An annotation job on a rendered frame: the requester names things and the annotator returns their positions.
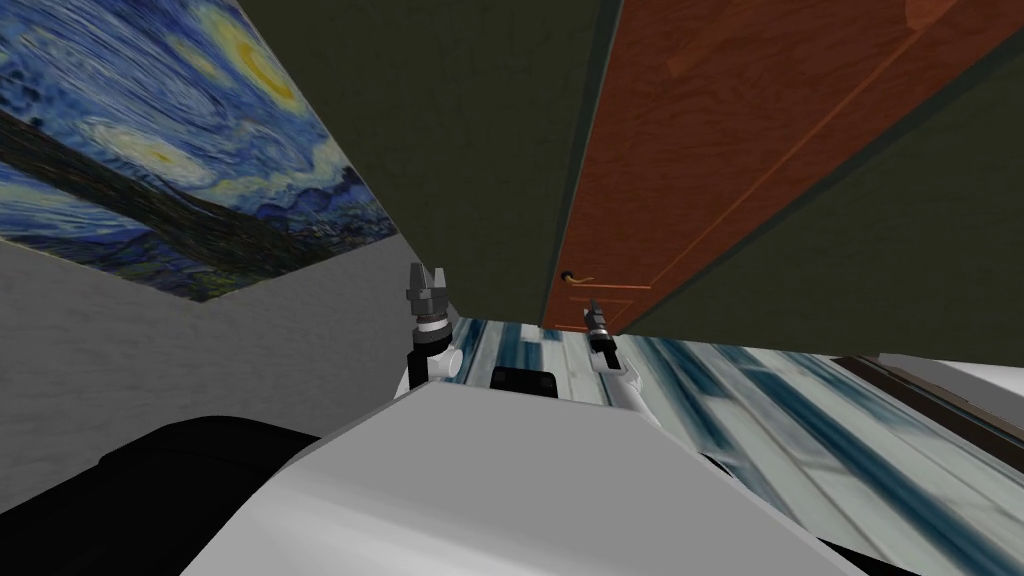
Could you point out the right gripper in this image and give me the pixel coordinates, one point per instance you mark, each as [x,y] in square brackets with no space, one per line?
[597,322]

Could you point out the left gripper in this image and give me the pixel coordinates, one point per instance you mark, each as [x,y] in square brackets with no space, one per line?
[426,306]

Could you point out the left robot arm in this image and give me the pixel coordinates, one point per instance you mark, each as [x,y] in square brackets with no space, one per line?
[160,496]

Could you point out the brown wooden door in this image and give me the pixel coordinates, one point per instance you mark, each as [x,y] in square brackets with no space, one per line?
[720,160]

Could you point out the blue starry night painting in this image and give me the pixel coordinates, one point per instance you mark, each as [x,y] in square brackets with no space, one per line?
[160,120]

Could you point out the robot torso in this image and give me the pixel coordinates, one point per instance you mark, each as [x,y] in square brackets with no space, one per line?
[496,480]

